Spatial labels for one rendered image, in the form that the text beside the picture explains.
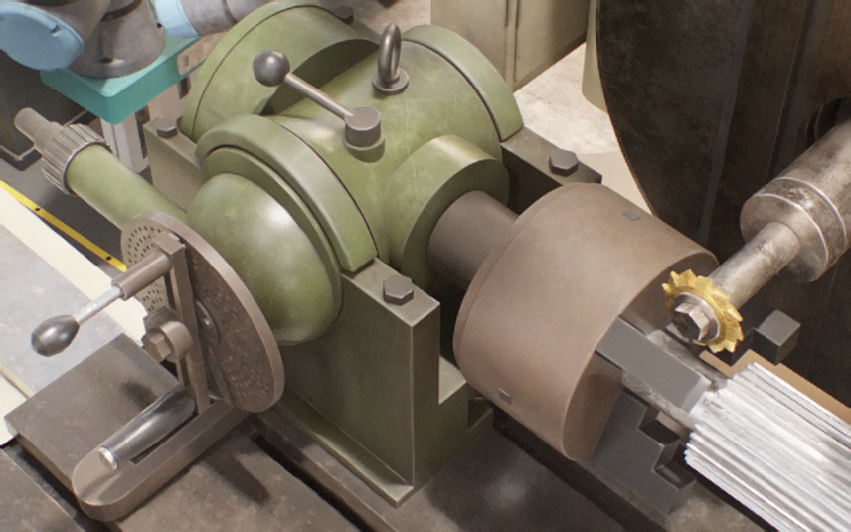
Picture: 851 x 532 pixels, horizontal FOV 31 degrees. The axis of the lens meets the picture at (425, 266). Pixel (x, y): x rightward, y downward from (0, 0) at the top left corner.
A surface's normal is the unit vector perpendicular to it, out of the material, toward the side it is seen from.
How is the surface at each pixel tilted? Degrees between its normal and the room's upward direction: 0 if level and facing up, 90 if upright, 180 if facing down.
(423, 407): 90
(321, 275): 64
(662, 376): 35
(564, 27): 90
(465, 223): 26
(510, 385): 84
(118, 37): 73
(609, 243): 2
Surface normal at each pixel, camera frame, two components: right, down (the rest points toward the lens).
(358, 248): 0.64, 0.15
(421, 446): 0.72, 0.51
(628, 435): -0.63, 0.20
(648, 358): -0.40, -0.24
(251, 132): -0.15, -0.77
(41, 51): -0.28, 0.80
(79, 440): 0.00, -0.67
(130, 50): 0.51, 0.40
